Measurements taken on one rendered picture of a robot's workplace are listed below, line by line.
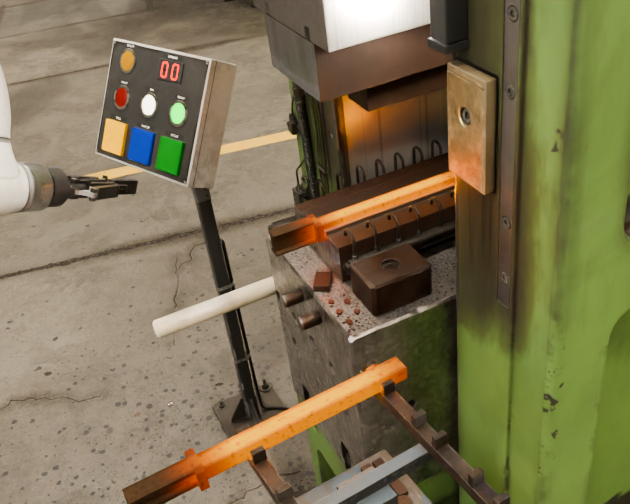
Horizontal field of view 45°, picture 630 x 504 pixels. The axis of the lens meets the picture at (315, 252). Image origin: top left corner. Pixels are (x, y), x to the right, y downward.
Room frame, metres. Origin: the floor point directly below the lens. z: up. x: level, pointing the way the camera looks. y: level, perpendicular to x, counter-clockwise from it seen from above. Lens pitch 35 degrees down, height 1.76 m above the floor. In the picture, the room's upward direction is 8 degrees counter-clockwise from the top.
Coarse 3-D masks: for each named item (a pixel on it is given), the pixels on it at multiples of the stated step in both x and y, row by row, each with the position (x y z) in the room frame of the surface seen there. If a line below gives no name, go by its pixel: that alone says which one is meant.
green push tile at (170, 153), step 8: (160, 144) 1.56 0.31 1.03; (168, 144) 1.55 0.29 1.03; (176, 144) 1.53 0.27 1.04; (184, 144) 1.52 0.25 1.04; (160, 152) 1.55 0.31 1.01; (168, 152) 1.54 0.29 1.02; (176, 152) 1.52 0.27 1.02; (160, 160) 1.54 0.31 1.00; (168, 160) 1.53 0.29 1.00; (176, 160) 1.51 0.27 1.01; (160, 168) 1.53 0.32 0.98; (168, 168) 1.52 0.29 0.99; (176, 168) 1.50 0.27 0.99
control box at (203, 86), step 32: (160, 64) 1.66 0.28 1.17; (192, 64) 1.60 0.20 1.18; (224, 64) 1.59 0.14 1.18; (128, 96) 1.69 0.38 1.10; (160, 96) 1.63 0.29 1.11; (192, 96) 1.56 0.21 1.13; (224, 96) 1.58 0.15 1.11; (128, 128) 1.66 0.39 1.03; (160, 128) 1.59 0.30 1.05; (192, 128) 1.53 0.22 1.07; (224, 128) 1.57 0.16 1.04; (128, 160) 1.62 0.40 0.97; (192, 160) 1.49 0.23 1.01
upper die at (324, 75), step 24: (288, 48) 1.21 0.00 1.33; (312, 48) 1.12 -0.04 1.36; (360, 48) 1.14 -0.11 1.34; (384, 48) 1.15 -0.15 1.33; (408, 48) 1.17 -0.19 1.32; (288, 72) 1.23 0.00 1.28; (312, 72) 1.13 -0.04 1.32; (336, 72) 1.12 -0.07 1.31; (360, 72) 1.14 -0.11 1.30; (384, 72) 1.15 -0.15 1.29; (408, 72) 1.17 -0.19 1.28; (336, 96) 1.12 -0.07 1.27
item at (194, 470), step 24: (360, 384) 0.78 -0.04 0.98; (312, 408) 0.75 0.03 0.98; (336, 408) 0.75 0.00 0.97; (264, 432) 0.72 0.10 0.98; (288, 432) 0.72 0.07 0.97; (192, 456) 0.69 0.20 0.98; (216, 456) 0.69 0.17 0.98; (240, 456) 0.69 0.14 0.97; (144, 480) 0.66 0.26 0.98; (168, 480) 0.66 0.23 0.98; (192, 480) 0.67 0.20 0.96
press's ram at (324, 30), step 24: (264, 0) 1.28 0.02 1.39; (288, 0) 1.18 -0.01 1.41; (312, 0) 1.10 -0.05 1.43; (336, 0) 1.07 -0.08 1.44; (360, 0) 1.08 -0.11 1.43; (384, 0) 1.10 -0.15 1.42; (408, 0) 1.11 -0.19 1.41; (288, 24) 1.20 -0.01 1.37; (312, 24) 1.11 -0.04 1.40; (336, 24) 1.07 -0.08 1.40; (360, 24) 1.08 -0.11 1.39; (384, 24) 1.10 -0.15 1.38; (408, 24) 1.11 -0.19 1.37; (336, 48) 1.07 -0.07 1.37
